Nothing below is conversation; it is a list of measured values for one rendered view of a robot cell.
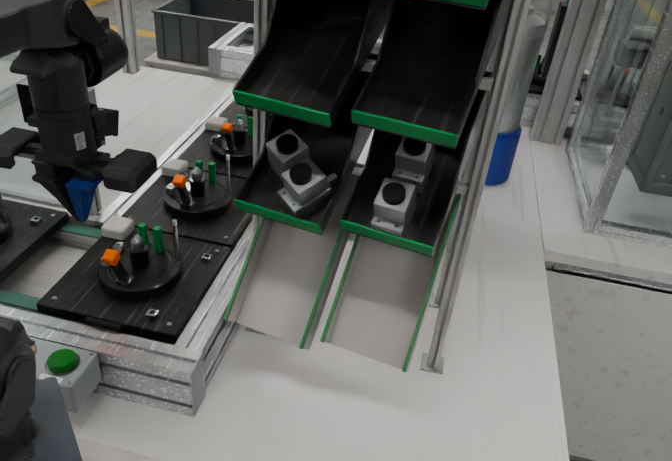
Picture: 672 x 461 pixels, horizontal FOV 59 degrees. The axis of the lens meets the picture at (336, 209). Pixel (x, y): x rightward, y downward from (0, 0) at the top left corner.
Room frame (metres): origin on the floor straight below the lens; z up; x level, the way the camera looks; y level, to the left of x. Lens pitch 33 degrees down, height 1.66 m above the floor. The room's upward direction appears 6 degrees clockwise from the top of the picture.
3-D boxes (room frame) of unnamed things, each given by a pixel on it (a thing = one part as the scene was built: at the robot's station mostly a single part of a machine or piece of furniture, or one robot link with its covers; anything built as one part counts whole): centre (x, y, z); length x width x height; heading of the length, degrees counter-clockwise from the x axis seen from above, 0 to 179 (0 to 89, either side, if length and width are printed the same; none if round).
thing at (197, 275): (0.79, 0.33, 1.01); 0.24 x 0.24 x 0.13; 81
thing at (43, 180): (0.59, 0.33, 1.25); 0.06 x 0.04 x 0.07; 170
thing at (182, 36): (2.92, 0.60, 0.73); 0.62 x 0.42 x 0.23; 81
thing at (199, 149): (1.27, 0.25, 1.01); 0.24 x 0.24 x 0.13; 81
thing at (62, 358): (0.58, 0.38, 0.96); 0.04 x 0.04 x 0.02
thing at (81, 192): (0.59, 0.29, 1.25); 0.06 x 0.04 x 0.07; 170
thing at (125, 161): (0.59, 0.31, 1.33); 0.19 x 0.06 x 0.08; 80
